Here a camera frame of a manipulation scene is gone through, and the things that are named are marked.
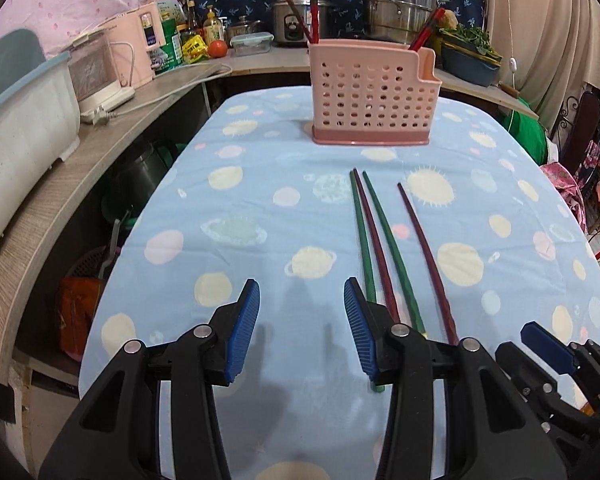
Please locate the maroon chopstick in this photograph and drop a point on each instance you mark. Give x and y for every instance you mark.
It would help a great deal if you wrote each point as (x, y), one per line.
(374, 235)
(426, 260)

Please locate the wooden counter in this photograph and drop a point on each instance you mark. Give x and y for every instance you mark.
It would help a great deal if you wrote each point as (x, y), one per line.
(45, 200)

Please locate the stainless steel steamer pot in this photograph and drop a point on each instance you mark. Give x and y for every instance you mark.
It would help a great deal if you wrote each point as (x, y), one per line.
(400, 5)

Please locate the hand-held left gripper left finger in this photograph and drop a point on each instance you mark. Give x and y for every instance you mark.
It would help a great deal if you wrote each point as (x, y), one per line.
(242, 330)

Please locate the clear food container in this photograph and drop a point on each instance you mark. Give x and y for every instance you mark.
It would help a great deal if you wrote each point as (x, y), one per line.
(251, 45)

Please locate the green chopstick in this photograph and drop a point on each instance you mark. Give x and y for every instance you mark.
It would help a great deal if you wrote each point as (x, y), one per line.
(393, 250)
(360, 235)

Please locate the small pot with glass lid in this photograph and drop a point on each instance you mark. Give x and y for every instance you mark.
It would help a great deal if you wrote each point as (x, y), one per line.
(242, 29)

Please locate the pink floral cloth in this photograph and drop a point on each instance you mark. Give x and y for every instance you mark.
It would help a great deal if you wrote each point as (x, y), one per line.
(565, 185)

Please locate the tan lumpy vegetable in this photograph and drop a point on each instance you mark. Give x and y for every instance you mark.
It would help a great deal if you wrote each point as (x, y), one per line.
(449, 20)

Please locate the pink perforated utensil holder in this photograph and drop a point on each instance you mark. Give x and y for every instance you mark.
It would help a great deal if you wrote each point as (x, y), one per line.
(375, 95)

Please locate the pink plastic basket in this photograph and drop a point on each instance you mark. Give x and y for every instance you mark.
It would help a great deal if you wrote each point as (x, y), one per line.
(92, 262)

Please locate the green cloth bag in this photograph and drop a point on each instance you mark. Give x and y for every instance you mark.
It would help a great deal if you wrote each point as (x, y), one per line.
(527, 130)

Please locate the red tomato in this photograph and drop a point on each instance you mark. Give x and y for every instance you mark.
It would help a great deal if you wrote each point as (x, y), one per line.
(218, 49)

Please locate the white power strip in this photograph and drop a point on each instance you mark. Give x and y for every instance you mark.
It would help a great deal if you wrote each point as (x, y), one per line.
(107, 107)

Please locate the yellow oil bottle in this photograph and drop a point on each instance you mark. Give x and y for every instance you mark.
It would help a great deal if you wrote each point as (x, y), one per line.
(212, 27)

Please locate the beige curtain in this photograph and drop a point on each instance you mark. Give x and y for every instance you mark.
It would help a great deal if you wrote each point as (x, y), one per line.
(555, 25)

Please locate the blue planet-print tablecloth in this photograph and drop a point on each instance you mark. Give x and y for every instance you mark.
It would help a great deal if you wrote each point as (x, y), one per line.
(260, 230)

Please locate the white clear-lidded appliance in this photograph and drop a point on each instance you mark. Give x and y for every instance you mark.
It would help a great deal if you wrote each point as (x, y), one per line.
(97, 72)

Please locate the dark chair back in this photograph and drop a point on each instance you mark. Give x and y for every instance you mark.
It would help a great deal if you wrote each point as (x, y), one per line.
(582, 125)

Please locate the red orange bag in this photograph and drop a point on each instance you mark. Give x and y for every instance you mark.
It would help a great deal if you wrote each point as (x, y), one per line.
(80, 317)

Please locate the green white packet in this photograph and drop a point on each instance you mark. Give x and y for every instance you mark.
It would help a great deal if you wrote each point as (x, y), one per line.
(169, 40)

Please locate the yellow packet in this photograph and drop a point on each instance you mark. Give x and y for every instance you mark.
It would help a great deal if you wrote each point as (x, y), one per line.
(195, 49)

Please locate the blue planter with greens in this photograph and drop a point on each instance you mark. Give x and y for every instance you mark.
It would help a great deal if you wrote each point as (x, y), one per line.
(472, 65)

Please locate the teal dish drainer lid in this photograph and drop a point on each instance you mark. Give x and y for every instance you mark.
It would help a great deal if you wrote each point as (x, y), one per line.
(7, 65)

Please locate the steel rice cooker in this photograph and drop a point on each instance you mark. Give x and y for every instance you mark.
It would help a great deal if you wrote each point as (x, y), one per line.
(297, 20)

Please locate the dark metal pot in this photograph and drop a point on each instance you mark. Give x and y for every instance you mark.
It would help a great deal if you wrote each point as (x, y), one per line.
(142, 170)

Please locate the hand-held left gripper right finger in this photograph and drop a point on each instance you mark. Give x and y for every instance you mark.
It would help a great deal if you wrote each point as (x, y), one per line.
(360, 330)

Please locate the white plastic dish drainer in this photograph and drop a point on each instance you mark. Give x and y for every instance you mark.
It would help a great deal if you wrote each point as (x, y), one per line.
(20, 160)

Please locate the dark sauce bottle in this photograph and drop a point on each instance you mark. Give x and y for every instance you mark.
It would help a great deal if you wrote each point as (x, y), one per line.
(192, 22)

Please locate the red black-patterned chopstick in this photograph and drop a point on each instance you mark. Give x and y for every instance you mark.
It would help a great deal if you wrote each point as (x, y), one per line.
(424, 35)
(314, 10)

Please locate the dark red chopstick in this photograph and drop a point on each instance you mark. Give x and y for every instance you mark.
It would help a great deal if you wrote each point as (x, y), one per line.
(297, 19)
(434, 24)

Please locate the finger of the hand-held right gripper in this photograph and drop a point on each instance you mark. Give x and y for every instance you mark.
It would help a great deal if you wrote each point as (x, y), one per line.
(522, 370)
(550, 347)

